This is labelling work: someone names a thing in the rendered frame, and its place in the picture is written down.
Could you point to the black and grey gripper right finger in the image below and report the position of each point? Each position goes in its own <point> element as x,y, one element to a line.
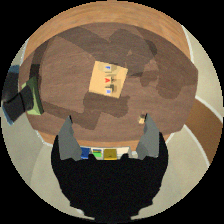
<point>152,149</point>

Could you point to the tan flat mat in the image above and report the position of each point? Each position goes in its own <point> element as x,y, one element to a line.
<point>118,75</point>

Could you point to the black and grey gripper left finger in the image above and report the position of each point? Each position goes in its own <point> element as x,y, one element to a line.
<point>65,151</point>

